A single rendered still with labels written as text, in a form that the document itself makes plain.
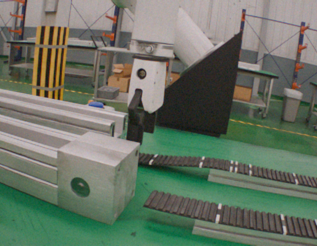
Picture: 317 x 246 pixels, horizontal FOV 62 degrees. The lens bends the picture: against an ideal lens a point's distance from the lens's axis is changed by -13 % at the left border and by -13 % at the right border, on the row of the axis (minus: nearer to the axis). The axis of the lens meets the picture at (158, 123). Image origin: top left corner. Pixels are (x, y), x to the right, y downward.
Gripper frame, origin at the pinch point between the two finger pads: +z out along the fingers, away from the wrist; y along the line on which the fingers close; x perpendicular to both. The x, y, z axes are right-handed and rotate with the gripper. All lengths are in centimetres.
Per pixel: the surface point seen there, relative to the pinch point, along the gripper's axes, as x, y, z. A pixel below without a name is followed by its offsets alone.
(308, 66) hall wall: -224, 748, -20
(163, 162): -5.9, -2.1, 4.6
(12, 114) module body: 30.7, -5.5, 0.6
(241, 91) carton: -38, 470, 50
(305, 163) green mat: -41.6, 19.5, 6.4
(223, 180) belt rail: -18.5, -2.7, 5.4
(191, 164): -11.5, -2.9, 3.4
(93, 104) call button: 16.7, 10.8, -1.0
